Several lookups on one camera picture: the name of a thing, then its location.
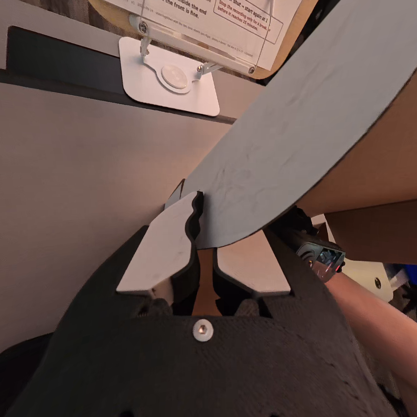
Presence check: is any white cardboard box with lid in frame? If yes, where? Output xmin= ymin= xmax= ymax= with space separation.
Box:
xmin=164 ymin=0 xmax=417 ymax=316

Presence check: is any white metal document stand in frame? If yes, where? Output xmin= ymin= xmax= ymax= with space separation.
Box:
xmin=119 ymin=13 xmax=258 ymax=117

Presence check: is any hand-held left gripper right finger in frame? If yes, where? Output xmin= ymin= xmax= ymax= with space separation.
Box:
xmin=212 ymin=231 xmax=291 ymax=316

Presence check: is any rounded wooden board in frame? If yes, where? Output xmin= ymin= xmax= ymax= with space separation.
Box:
xmin=87 ymin=0 xmax=319 ymax=81

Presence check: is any white metal bracket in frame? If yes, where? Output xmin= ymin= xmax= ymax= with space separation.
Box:
xmin=343 ymin=259 xmax=395 ymax=303

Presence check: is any person's right forearm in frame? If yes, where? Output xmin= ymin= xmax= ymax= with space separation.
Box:
xmin=324 ymin=272 xmax=417 ymax=408

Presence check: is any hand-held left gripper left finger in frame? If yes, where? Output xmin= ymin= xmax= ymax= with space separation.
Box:
xmin=116 ymin=190 xmax=204 ymax=316

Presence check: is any blue plastic item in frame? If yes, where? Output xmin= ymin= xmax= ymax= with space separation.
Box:
xmin=384 ymin=263 xmax=417 ymax=314

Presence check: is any printed instruction sheet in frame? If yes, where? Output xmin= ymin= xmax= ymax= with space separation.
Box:
xmin=104 ymin=0 xmax=302 ymax=72

